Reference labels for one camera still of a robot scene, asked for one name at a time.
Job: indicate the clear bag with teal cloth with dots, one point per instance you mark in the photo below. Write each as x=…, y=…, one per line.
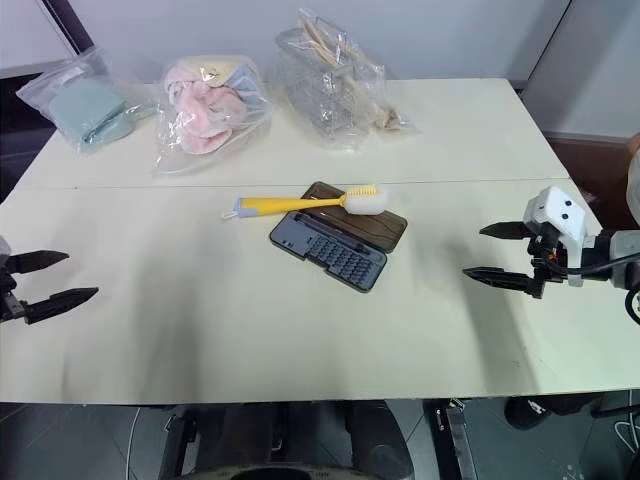
x=90, y=112

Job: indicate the wooden utensils bundle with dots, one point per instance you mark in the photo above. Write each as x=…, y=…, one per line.
x=367, y=95

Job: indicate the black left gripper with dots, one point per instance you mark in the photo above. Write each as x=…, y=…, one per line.
x=7, y=300

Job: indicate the clear bag with pink towels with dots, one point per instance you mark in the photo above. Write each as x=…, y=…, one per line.
x=212, y=117

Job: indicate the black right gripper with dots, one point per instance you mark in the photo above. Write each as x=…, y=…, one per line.
x=546, y=252

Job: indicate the black shoe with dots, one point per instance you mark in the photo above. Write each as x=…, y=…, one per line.
x=550, y=417

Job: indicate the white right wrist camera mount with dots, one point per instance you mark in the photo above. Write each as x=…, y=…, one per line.
x=557, y=210

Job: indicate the open dark bit case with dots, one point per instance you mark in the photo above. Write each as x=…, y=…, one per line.
x=345, y=240

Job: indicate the black metal table leg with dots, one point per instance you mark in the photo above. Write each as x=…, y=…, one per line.
x=455, y=437
x=175, y=440

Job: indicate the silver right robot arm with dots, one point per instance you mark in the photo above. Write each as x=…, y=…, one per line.
x=617, y=255

